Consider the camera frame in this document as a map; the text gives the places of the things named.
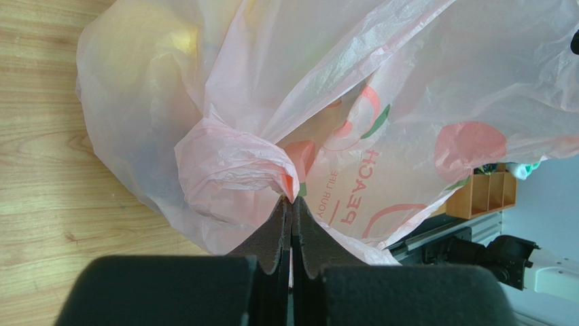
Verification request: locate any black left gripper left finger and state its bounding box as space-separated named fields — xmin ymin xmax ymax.
xmin=56 ymin=198 xmax=292 ymax=325

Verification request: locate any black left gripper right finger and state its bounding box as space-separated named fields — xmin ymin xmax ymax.
xmin=292 ymin=197 xmax=517 ymax=325

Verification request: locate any pink plastic bag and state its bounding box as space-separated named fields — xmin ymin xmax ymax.
xmin=76 ymin=1 xmax=578 ymax=264

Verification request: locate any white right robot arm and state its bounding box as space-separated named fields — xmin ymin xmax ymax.
xmin=421 ymin=228 xmax=578 ymax=303

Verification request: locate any wooden compartment tray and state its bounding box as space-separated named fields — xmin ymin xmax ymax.
xmin=439 ymin=163 xmax=518 ymax=220

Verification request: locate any blue patterned rolled sock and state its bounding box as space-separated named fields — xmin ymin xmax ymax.
xmin=474 ymin=163 xmax=498 ymax=175

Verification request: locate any upper green white sock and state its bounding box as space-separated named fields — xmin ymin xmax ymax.
xmin=506 ymin=162 xmax=540 ymax=181

